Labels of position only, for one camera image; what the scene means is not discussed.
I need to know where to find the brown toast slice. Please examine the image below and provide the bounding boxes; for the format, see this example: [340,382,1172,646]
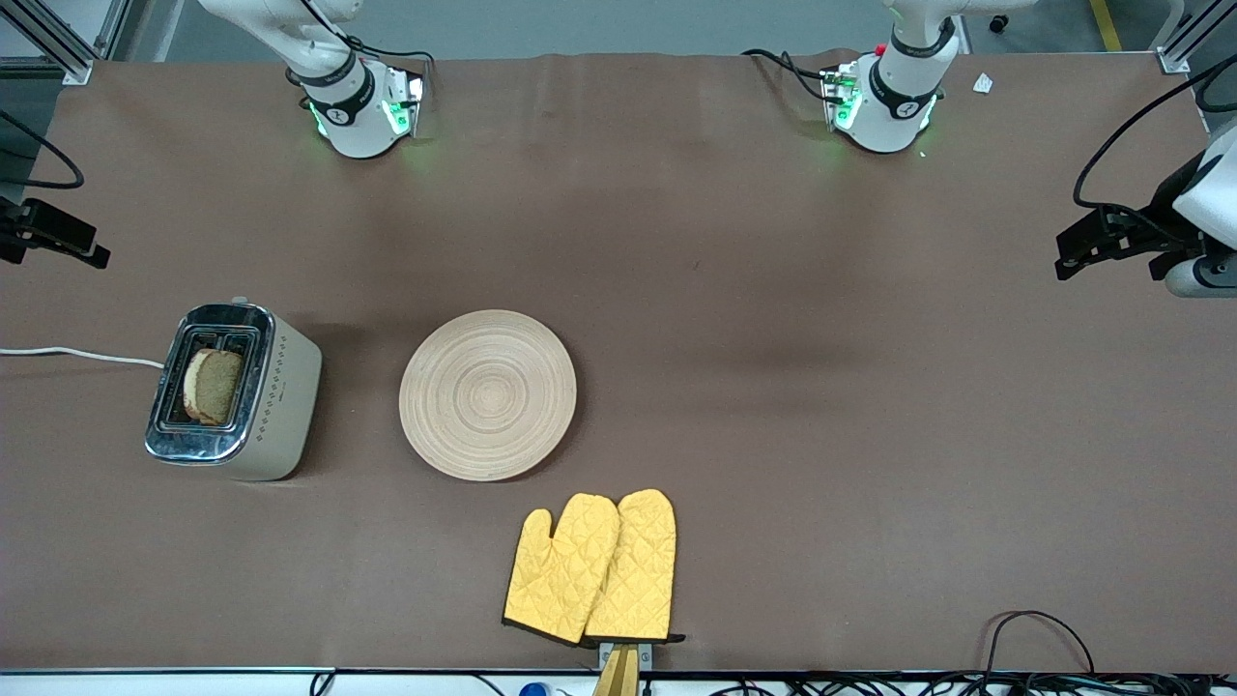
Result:
[183,348,245,426]

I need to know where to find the round wooden plate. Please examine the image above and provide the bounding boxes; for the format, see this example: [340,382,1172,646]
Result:
[399,309,578,482]

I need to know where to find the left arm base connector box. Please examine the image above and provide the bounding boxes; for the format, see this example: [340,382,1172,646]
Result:
[821,63,861,131]

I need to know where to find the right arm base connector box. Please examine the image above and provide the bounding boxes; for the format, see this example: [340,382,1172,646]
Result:
[382,66,428,136]

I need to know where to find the silver beige toaster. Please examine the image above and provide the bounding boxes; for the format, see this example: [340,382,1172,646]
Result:
[145,297,323,482]

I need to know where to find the brown table cover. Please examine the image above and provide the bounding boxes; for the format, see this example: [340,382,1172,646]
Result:
[0,50,1237,673]

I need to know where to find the yellow quilted oven mitt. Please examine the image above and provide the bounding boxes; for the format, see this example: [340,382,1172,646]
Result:
[503,493,621,646]
[585,488,685,645]

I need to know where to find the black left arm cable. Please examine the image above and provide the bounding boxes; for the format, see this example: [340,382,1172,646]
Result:
[1075,53,1237,243]

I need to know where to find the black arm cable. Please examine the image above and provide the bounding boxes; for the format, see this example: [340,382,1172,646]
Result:
[0,109,85,189]
[1075,53,1237,243]

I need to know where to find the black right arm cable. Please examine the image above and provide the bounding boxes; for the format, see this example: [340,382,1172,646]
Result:
[0,109,85,189]

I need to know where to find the white toaster power cable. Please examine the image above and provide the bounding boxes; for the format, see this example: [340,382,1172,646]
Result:
[0,346,165,369]

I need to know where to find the aluminium frame profile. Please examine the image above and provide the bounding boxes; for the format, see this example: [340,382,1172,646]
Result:
[1157,0,1237,75]
[0,0,131,86]

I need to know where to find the black cable bundle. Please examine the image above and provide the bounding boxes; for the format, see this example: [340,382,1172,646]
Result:
[715,611,1237,696]

